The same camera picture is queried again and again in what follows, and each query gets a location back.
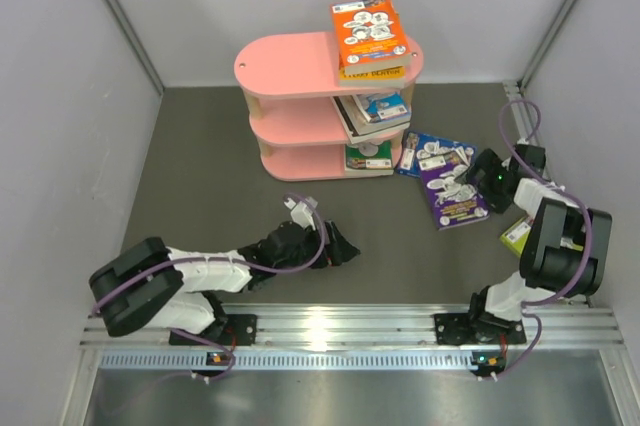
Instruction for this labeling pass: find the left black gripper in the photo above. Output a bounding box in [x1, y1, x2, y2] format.
[274, 219, 360, 273]

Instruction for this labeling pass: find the purple treehouse book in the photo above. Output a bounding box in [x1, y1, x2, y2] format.
[418, 146, 490, 230]

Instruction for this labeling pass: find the lime green treehouse book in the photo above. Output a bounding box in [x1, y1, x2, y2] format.
[500, 216, 584, 258]

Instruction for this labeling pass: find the dark blue treehouse book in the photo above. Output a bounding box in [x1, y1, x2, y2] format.
[396, 131, 477, 178]

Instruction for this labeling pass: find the dark tale of two cities book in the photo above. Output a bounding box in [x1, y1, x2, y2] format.
[331, 96, 411, 144]

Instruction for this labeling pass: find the blue 26-storey treehouse book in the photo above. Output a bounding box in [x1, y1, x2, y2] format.
[351, 92, 411, 124]

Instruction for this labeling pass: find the yellow 130-storey treehouse book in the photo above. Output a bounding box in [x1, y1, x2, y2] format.
[338, 66, 406, 89]

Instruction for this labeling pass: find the orange 78-storey treehouse book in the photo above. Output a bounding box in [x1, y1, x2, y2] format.
[330, 0, 411, 75]

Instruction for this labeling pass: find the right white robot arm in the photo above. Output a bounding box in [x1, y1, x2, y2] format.
[462, 144, 613, 343]

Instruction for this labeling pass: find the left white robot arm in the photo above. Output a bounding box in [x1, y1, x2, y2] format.
[88, 221, 361, 343]

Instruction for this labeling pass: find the pink three-tier shelf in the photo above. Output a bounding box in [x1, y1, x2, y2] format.
[234, 31, 393, 182]

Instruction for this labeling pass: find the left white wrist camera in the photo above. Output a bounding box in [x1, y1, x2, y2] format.
[283, 195, 318, 230]

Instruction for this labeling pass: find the aluminium mounting rail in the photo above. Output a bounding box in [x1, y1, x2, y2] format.
[80, 302, 624, 371]

